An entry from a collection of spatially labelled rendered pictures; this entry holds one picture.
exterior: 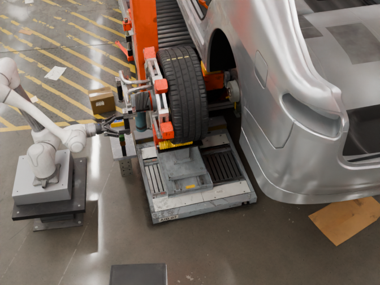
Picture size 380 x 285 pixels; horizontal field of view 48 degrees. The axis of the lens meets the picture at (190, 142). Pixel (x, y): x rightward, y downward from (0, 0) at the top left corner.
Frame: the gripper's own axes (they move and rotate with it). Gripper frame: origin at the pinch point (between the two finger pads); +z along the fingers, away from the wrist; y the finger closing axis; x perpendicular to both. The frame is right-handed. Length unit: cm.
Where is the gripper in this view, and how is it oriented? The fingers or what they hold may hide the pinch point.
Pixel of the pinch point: (126, 124)
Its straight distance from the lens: 288.9
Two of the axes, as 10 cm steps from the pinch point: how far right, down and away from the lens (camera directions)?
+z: 9.7, -1.8, 1.7
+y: 2.4, 7.0, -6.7
